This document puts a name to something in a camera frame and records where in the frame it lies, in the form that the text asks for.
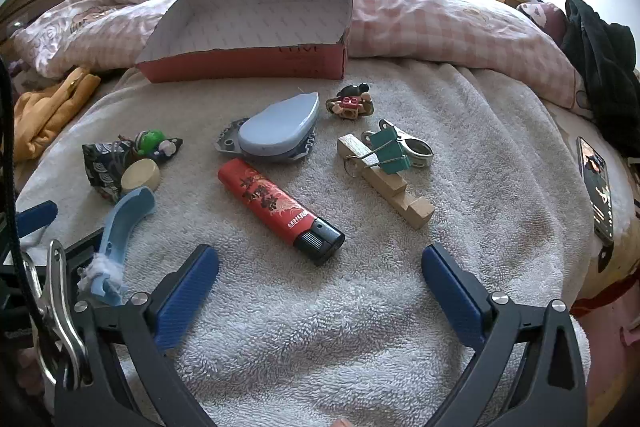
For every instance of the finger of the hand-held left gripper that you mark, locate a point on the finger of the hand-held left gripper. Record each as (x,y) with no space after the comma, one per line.
(80,244)
(35,217)

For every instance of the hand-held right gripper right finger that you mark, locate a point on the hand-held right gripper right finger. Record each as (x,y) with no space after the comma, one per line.
(452,292)

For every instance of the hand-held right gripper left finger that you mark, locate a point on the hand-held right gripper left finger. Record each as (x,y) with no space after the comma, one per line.
(187,292)

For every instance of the cream round cap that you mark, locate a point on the cream round cap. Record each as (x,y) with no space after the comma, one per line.
(141,177)

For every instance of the red tube with black cap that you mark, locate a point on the red tube with black cap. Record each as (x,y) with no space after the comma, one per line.
(270,202)

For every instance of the green-faced toy figure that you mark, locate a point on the green-faced toy figure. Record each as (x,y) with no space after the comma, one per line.
(150,142)

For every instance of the metal pipe clamp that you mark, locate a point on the metal pipe clamp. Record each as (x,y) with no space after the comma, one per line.
(417,152)

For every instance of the green binder clip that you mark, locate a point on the green binder clip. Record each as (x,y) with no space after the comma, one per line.
(390,152)

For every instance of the grey metal plate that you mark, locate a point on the grey metal plate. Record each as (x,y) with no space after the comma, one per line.
(227,139)

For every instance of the blue oval case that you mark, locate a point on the blue oval case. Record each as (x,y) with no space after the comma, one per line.
(275,127)

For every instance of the small brick toy figure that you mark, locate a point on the small brick toy figure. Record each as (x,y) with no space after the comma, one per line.
(350,104)

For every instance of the red cardboard shoe box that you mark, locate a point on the red cardboard shoe box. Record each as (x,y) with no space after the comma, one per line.
(240,17)

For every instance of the metal carabiner clip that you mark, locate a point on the metal carabiner clip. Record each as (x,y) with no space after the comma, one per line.
(50,307)

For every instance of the white cotton wad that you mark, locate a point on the white cotton wad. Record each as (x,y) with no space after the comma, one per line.
(105,274)

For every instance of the yellow garment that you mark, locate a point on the yellow garment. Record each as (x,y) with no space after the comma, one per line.
(45,117)

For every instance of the beige towel blanket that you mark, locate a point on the beige towel blanket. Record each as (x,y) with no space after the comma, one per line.
(320,347)

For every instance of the patterned bed sheet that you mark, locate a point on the patterned bed sheet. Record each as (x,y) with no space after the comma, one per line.
(615,287)

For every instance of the black smartphone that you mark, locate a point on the black smartphone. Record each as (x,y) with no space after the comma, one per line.
(597,187)

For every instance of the pink checked duvet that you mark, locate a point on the pink checked duvet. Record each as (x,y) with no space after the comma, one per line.
(425,22)

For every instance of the black garment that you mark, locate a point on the black garment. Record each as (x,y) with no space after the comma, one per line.
(605,57)

